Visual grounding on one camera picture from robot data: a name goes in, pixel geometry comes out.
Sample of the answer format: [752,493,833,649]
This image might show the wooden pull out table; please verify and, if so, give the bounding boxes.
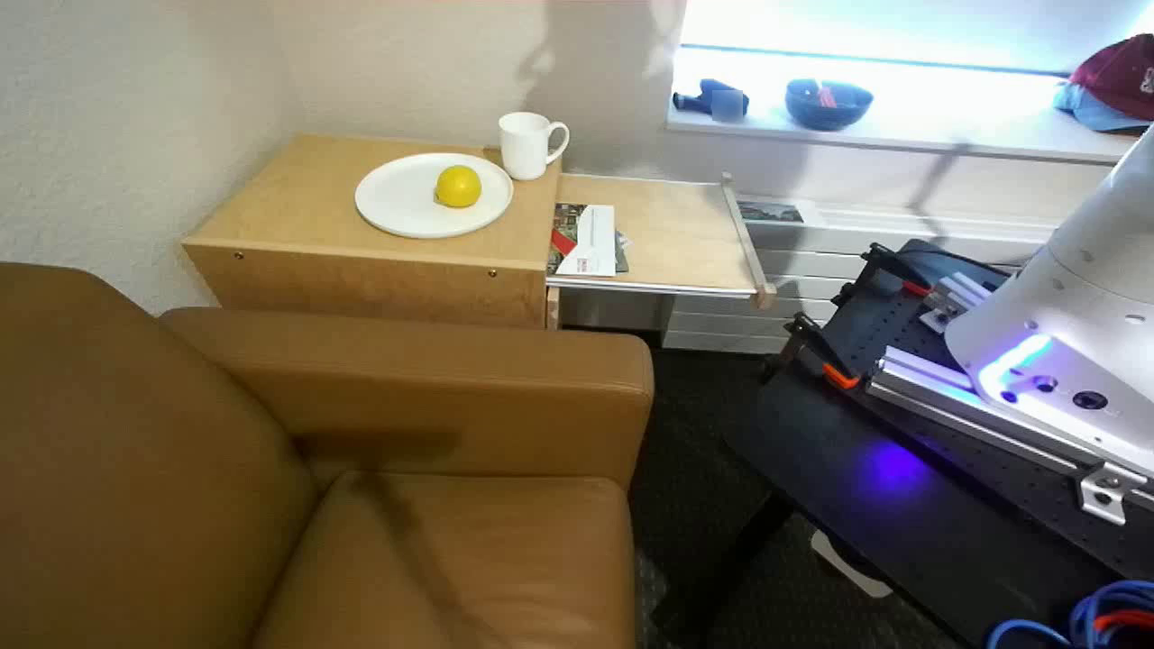
[547,173,774,309]

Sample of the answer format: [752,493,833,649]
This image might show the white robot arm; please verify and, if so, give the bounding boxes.
[945,130,1154,472]

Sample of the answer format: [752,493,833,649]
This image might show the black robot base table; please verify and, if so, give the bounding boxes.
[653,235,1154,649]

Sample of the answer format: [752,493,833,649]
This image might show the magazine under table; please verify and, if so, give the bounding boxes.
[547,202,629,279]

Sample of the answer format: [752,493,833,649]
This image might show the yellow lemon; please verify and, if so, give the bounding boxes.
[433,165,483,209]

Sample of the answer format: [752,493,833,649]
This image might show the white ceramic mug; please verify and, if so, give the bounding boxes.
[499,113,570,179]

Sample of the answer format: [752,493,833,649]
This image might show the white round plate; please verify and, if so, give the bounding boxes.
[355,153,516,237]

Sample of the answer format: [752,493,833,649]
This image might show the small dark cloth object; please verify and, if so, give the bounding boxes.
[672,78,749,123]

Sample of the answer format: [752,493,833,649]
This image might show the dark blue bowl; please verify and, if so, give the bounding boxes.
[787,78,871,130]

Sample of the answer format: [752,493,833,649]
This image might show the brown leather armchair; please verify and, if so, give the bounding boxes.
[0,262,653,649]

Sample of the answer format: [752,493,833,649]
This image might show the red and blue cap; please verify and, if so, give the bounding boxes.
[1055,31,1154,135]

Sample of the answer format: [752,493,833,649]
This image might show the blue cables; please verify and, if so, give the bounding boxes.
[983,578,1154,649]

